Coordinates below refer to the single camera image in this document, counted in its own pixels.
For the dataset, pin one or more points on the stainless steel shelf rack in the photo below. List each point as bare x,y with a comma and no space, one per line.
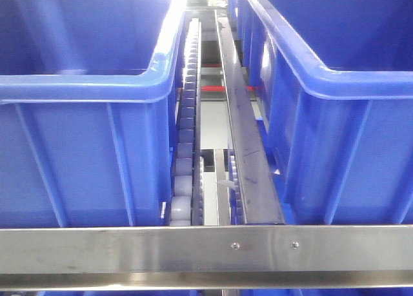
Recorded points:
201,257

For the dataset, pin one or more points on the white roller track left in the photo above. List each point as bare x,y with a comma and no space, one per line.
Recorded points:
186,207

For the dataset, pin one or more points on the blue plastic bin left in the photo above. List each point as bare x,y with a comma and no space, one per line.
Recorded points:
88,97

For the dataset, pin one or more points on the blue plastic bin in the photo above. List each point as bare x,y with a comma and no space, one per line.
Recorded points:
88,97
335,81

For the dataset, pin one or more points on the blue plastic bin middle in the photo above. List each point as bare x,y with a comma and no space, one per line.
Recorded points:
335,81

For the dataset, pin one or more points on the steel divider rail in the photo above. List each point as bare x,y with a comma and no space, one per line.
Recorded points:
258,202

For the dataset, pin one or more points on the screw left on rail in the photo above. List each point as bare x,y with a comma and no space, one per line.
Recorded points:
235,246

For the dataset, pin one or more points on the screw on rail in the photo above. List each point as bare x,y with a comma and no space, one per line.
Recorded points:
294,245
235,246

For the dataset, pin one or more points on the screw right on rail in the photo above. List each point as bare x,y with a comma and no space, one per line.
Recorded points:
294,245

